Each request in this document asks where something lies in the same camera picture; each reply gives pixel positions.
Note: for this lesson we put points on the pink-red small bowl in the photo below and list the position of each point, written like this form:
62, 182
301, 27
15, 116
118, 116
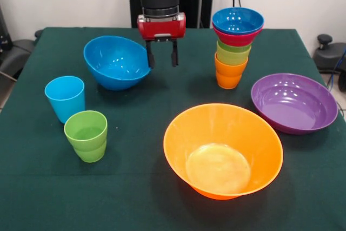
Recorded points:
235, 40

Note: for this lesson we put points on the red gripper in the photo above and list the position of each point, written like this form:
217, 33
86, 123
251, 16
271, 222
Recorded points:
162, 29

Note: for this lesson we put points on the light blue cup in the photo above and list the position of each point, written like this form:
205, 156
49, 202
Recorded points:
65, 98

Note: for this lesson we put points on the dark green tablecloth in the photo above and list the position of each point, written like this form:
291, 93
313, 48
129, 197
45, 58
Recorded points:
151, 112

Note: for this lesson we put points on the orange cup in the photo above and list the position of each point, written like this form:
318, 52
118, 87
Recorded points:
229, 82
231, 70

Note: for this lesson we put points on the yellow translucent cup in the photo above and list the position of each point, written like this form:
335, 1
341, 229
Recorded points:
232, 58

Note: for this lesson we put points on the dark blue small bowl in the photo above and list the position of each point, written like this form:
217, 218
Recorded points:
238, 21

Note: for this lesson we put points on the light blue bowl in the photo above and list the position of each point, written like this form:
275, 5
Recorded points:
113, 63

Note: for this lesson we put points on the large orange bowl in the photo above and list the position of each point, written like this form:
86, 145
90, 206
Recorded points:
216, 131

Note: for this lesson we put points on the black pedestal base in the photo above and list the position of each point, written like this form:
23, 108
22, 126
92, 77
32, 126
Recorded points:
328, 55
13, 55

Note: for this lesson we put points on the light green cup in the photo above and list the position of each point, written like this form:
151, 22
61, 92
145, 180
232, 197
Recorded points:
85, 131
90, 155

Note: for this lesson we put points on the purple bowl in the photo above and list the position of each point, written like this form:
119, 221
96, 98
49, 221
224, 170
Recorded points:
292, 106

